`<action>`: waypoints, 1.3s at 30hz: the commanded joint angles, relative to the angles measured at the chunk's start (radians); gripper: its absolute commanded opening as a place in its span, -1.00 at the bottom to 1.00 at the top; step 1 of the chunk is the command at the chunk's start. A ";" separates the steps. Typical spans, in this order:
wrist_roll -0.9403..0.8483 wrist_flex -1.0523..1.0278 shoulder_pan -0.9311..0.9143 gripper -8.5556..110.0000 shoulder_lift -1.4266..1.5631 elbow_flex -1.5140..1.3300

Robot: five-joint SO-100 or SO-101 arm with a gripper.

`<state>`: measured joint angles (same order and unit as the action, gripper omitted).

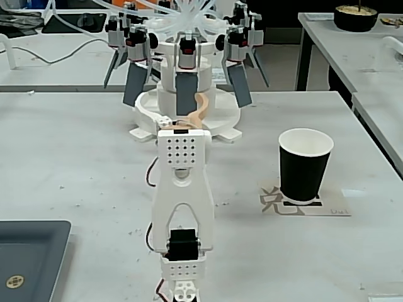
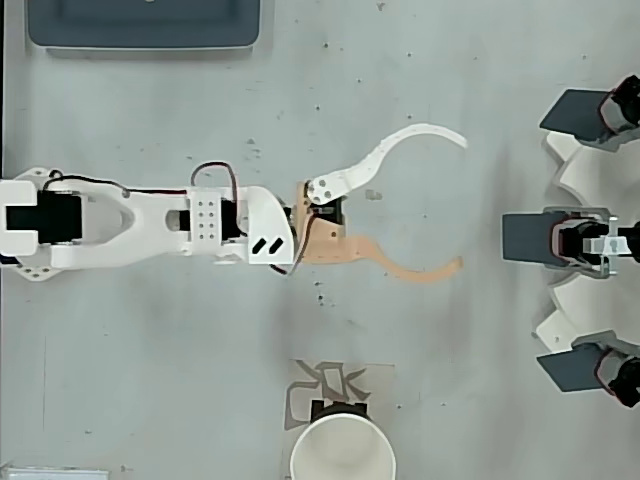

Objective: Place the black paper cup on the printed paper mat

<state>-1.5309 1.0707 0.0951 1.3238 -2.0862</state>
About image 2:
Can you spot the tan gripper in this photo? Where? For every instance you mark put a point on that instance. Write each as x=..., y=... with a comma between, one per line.
x=327, y=240

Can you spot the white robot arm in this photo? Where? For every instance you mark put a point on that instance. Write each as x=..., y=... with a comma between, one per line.
x=145, y=230

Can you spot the printed paper mat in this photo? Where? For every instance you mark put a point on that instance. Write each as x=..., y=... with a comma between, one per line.
x=382, y=400

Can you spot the dark grey paddle with servo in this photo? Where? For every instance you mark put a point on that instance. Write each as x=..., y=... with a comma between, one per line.
x=525, y=237
x=575, y=112
x=570, y=370

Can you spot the white curved stand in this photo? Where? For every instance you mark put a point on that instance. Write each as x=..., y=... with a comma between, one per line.
x=590, y=170

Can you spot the grey tray with white rim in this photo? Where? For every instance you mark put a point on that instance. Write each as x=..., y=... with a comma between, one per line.
x=145, y=25

